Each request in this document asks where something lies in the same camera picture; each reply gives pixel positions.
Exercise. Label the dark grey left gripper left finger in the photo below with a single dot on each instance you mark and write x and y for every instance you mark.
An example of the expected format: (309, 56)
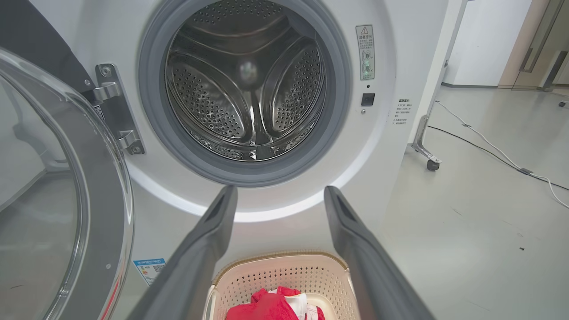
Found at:
(195, 266)

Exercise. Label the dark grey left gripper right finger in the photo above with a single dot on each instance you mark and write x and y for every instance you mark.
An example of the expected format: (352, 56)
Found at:
(364, 266)

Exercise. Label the red garment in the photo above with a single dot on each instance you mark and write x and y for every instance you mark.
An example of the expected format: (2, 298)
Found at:
(262, 309)

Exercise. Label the round black glass washer door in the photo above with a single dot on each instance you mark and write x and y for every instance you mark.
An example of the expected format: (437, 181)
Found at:
(102, 200)

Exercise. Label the cream perforated laundry basket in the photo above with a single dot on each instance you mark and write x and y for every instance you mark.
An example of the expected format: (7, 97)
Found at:
(284, 275)

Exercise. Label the white front-load washing machine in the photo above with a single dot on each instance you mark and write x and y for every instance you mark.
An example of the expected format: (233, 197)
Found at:
(382, 146)

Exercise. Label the metal door hinge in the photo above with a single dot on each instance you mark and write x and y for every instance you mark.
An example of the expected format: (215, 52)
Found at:
(115, 106)

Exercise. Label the blue energy label sticker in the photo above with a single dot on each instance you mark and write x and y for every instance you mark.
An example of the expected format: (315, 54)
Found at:
(150, 270)

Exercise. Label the metal leg with caster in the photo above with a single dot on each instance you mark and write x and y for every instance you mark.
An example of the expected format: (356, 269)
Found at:
(424, 146)

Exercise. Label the small text notice sticker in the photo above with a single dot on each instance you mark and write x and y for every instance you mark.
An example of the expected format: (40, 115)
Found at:
(402, 111)

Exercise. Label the grey warning sticker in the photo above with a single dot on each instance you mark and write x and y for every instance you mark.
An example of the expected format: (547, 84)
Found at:
(365, 51)

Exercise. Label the white partition panel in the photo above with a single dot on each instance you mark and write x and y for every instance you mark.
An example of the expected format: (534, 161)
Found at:
(444, 53)

